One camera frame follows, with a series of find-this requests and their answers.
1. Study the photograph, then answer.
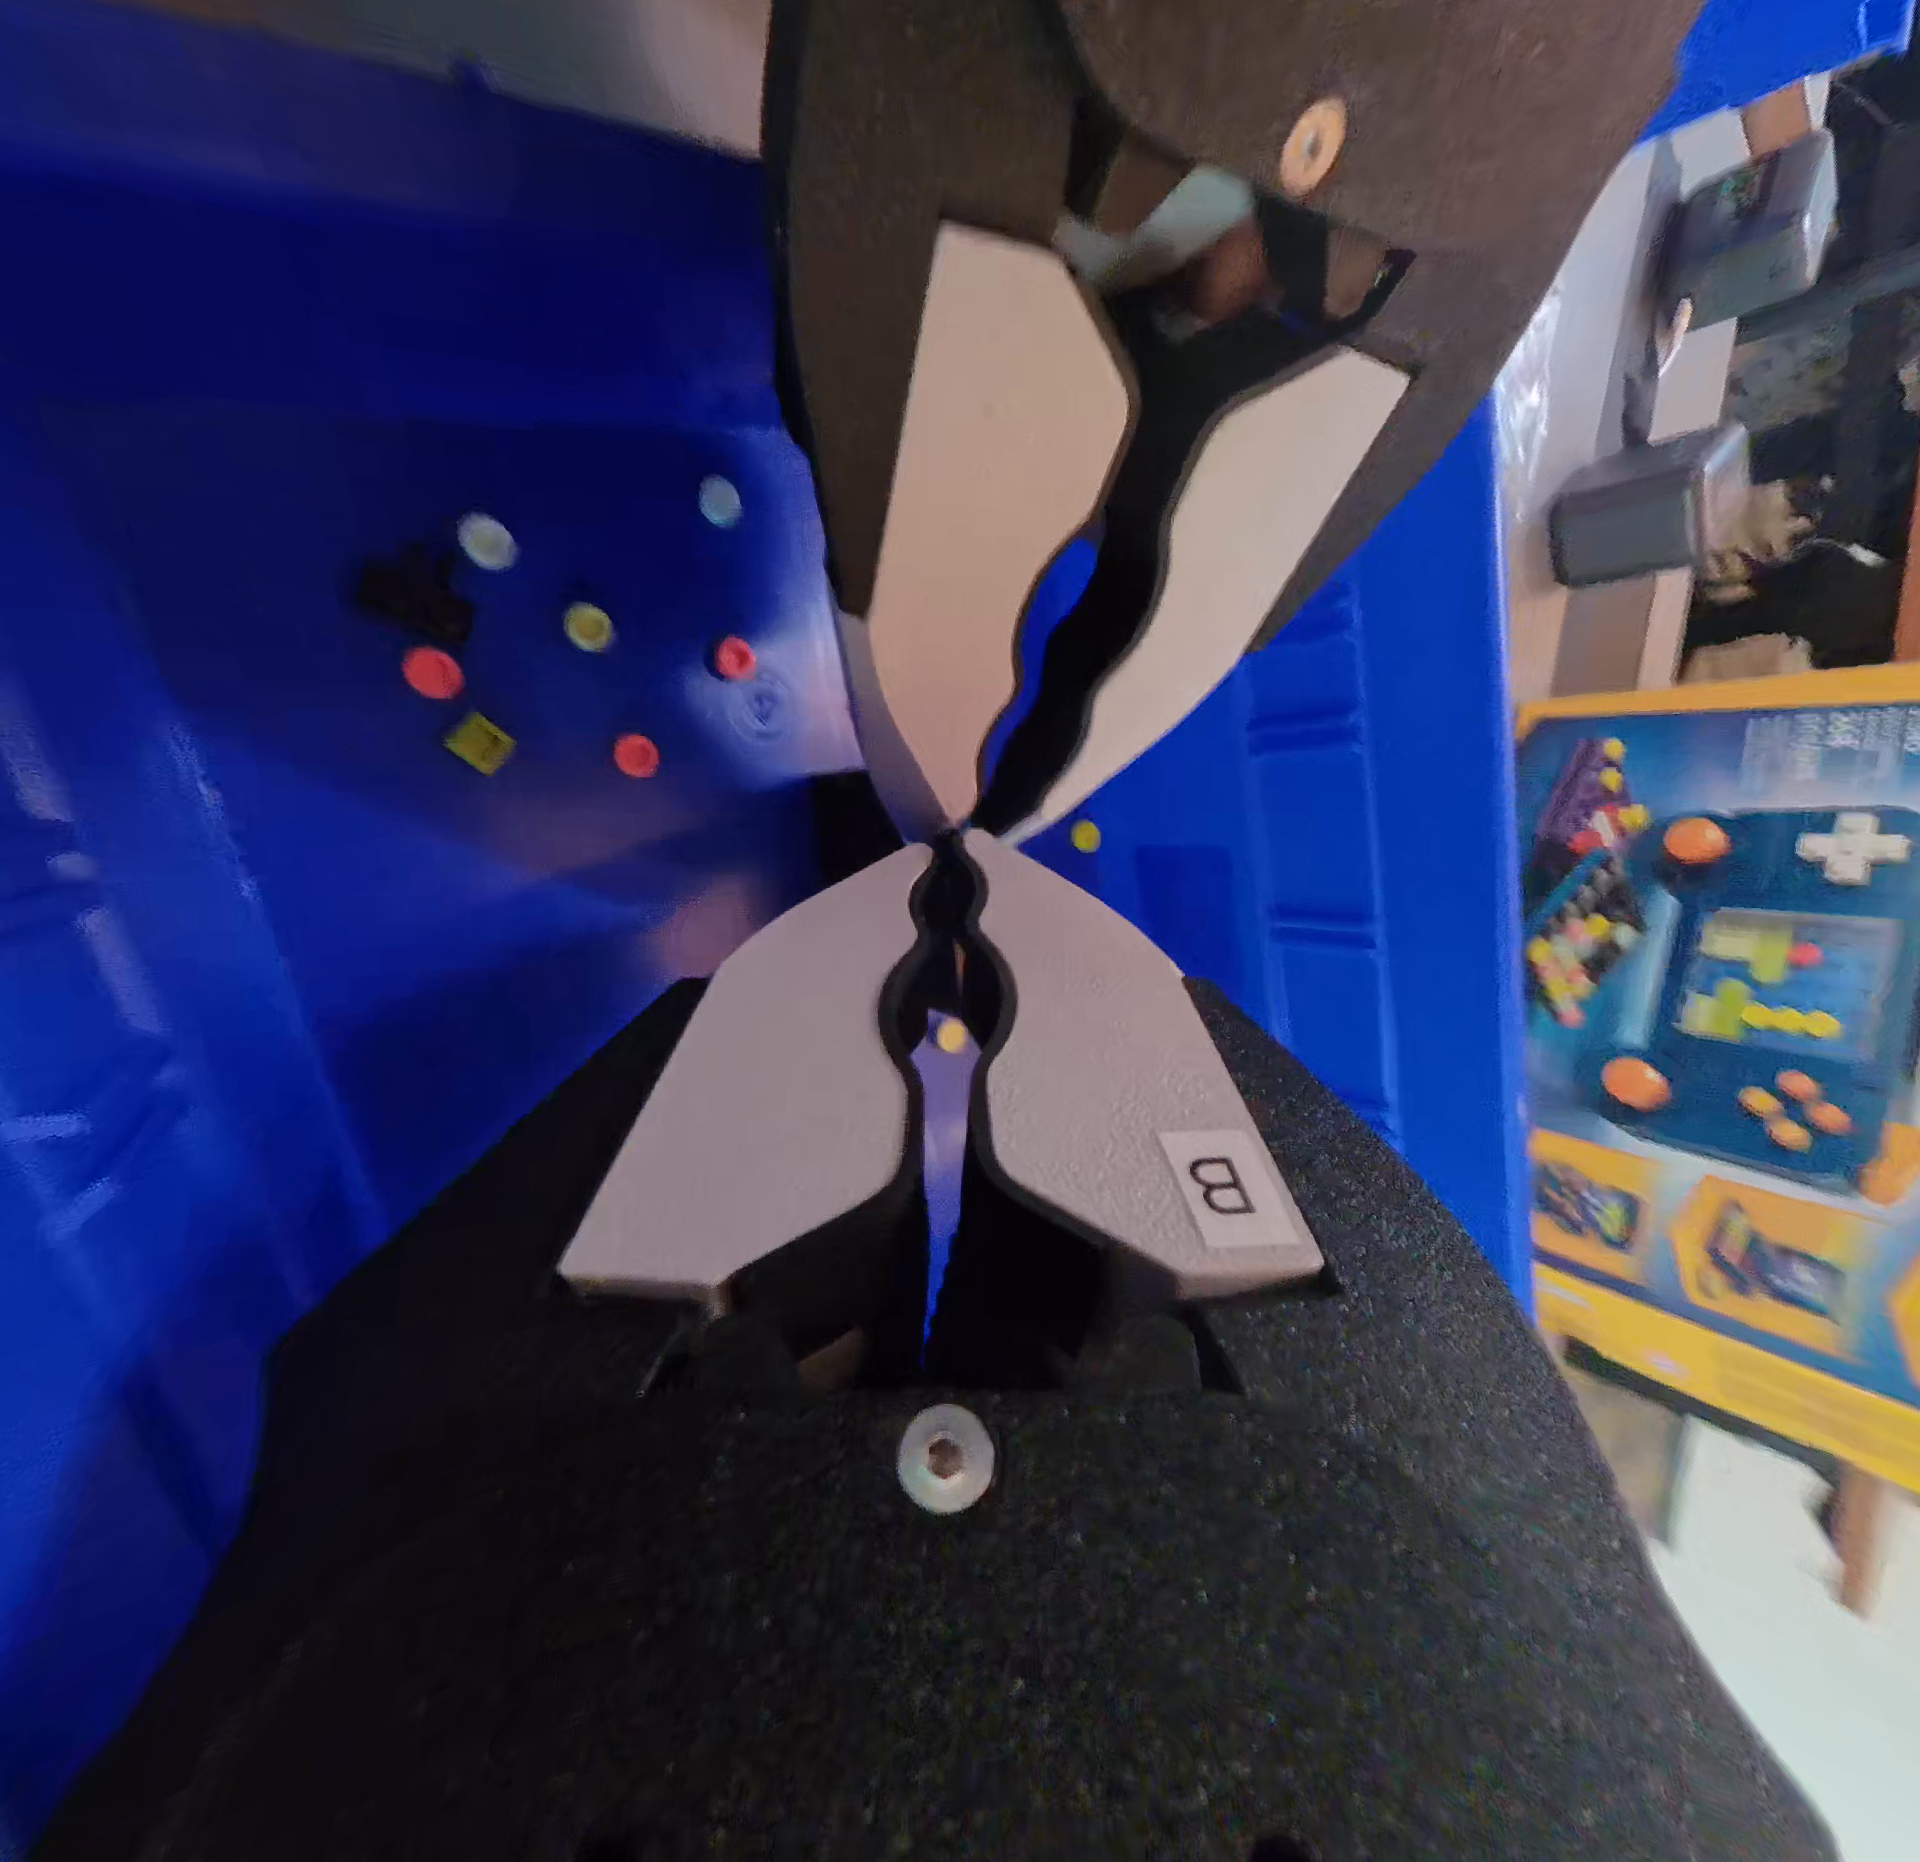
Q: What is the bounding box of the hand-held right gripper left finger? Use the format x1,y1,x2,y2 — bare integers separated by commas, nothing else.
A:
557,839,962,1315

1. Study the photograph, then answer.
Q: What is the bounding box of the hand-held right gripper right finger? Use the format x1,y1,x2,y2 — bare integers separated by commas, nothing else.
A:
953,833,1329,1308

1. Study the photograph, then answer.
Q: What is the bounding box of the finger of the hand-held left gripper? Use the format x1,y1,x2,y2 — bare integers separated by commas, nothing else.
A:
983,345,1415,848
836,220,1138,845

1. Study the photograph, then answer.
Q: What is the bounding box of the grey cylindrical device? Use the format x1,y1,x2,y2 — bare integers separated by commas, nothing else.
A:
1544,423,1755,588

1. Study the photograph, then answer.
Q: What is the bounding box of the blue plastic bin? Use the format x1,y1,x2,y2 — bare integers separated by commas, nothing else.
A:
0,0,1920,1849

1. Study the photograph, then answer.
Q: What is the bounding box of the black toy piece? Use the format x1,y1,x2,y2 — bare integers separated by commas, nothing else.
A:
355,544,475,645

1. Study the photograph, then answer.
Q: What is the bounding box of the toy brick set box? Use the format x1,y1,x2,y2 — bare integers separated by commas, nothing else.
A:
1513,661,1920,1497

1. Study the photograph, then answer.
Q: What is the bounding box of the grey green box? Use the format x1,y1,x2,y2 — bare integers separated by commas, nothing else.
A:
1662,128,1840,325

